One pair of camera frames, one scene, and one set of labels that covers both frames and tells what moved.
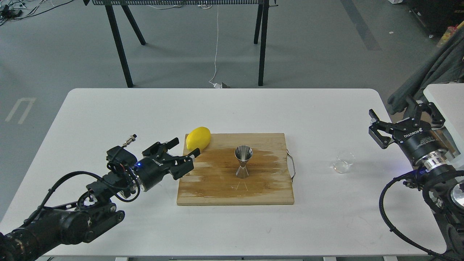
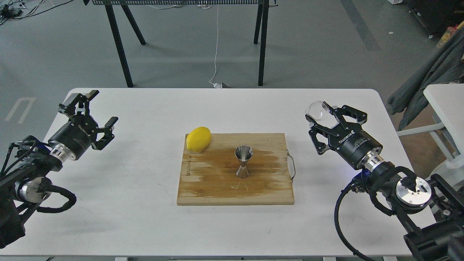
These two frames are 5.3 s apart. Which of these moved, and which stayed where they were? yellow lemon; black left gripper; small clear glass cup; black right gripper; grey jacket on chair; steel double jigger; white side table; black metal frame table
Moved: black right gripper; small clear glass cup; black left gripper
Stayed: white side table; black metal frame table; steel double jigger; grey jacket on chair; yellow lemon
